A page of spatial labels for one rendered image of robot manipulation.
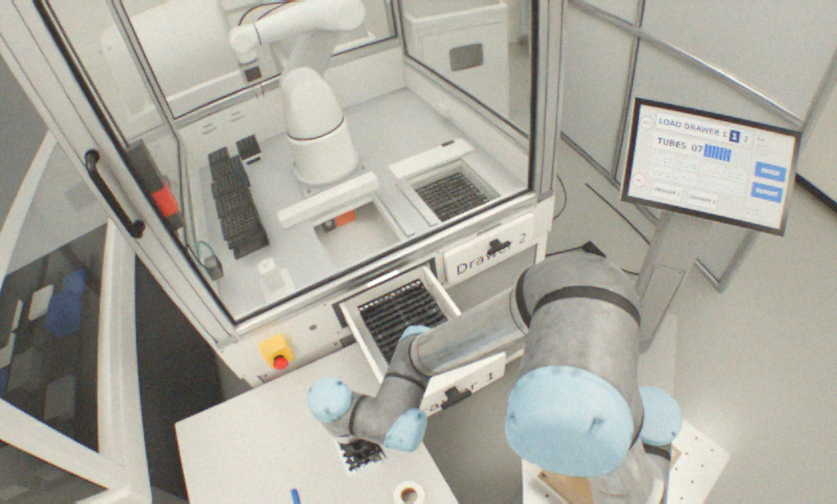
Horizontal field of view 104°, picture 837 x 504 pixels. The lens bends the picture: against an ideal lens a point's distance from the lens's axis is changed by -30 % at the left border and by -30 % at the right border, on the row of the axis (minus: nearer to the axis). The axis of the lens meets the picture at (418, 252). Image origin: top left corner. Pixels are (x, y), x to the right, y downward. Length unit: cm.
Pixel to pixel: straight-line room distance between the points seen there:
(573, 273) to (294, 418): 91
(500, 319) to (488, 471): 135
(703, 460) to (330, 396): 88
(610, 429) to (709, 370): 191
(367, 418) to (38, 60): 75
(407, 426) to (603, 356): 39
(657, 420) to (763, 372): 164
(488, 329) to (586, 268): 18
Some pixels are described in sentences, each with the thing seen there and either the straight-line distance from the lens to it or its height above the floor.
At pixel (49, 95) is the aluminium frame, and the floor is 165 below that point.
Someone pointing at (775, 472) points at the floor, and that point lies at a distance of 223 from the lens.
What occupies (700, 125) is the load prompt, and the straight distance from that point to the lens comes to 139.
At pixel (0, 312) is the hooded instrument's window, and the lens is 111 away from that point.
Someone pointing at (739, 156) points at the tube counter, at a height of 111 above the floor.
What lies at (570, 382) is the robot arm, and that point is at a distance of 38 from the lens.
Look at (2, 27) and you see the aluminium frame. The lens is 78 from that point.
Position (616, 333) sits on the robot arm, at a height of 146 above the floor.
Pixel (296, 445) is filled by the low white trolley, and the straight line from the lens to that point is 117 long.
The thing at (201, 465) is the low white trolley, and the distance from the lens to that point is 128.
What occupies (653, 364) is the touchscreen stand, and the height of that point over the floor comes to 4.
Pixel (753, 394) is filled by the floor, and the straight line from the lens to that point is 232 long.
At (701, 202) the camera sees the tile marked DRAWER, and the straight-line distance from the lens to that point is 137.
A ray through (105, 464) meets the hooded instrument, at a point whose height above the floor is 99.
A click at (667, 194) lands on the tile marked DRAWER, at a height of 100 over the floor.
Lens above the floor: 180
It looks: 47 degrees down
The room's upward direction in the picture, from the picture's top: 10 degrees counter-clockwise
